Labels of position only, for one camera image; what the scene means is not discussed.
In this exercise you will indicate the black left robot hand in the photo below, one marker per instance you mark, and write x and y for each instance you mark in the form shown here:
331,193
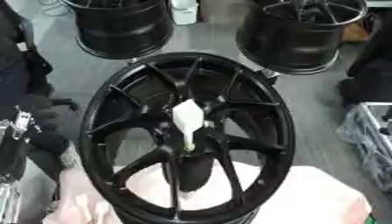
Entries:
47,128

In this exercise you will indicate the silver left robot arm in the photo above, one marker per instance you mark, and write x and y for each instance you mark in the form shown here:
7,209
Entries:
11,157

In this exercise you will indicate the black spoked wheel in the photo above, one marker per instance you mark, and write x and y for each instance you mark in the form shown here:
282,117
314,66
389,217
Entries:
132,87

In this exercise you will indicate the black wheel rim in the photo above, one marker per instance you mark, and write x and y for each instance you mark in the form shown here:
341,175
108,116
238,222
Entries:
122,26
291,38

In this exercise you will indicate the person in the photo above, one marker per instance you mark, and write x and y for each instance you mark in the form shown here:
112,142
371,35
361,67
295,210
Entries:
15,58
370,73

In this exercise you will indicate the white container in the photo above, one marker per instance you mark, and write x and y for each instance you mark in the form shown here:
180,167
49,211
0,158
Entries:
184,11

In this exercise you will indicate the tan cardboard box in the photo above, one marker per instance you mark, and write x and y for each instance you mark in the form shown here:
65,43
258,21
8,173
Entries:
222,10

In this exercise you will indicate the brown bag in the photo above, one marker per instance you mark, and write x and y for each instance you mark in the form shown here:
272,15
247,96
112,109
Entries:
354,32

